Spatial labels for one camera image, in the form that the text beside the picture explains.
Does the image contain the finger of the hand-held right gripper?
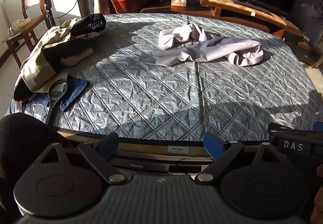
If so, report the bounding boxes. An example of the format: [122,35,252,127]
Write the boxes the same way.
[267,121,323,139]

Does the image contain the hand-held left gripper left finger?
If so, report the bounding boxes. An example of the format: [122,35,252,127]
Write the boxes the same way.
[38,132,128,185]

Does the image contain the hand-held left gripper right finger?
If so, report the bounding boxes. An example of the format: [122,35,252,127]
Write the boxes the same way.
[195,132,279,184]

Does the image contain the light pink pants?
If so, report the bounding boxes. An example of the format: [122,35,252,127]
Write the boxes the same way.
[153,23,264,67]

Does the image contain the person's right hand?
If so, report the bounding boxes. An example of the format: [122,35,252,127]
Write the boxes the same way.
[310,164,323,224]

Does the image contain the blue denim cloth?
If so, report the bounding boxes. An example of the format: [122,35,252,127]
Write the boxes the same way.
[28,76,90,113]

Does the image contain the grey quilted mat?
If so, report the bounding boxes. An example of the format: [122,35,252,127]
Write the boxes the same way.
[10,12,323,142]

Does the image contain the black magnifying glass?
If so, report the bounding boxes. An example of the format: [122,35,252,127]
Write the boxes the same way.
[45,79,69,125]

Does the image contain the pink rolled cloth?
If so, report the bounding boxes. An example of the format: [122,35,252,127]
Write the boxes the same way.
[61,47,94,67]

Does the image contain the black garment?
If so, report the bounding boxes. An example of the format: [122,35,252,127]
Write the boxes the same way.
[43,36,99,73]

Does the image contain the beige jacket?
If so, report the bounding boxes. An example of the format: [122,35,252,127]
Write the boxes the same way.
[14,19,79,93]

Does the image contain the black cloth with white marks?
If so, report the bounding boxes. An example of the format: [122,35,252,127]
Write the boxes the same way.
[71,14,106,38]

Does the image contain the wooden tv stand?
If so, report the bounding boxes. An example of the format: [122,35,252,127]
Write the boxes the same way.
[140,0,322,66]

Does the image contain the red plant pot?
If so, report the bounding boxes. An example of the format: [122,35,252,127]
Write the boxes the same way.
[110,0,142,14]

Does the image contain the white sneaker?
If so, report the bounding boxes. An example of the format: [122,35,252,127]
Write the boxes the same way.
[7,18,32,36]

